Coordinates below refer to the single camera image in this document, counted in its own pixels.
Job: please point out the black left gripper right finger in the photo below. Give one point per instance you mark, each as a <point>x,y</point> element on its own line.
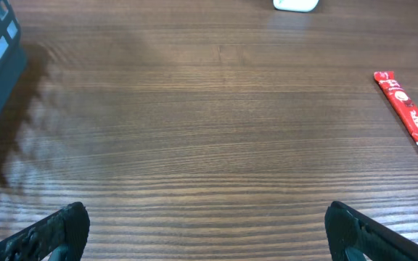
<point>353,236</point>

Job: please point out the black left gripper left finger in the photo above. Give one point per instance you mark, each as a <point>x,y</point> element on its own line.
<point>60,236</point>

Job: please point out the small red candy bar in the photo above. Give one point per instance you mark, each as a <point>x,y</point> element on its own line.
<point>404,106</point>

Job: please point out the white barcode scanner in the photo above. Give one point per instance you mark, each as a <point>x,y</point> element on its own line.
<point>295,5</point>

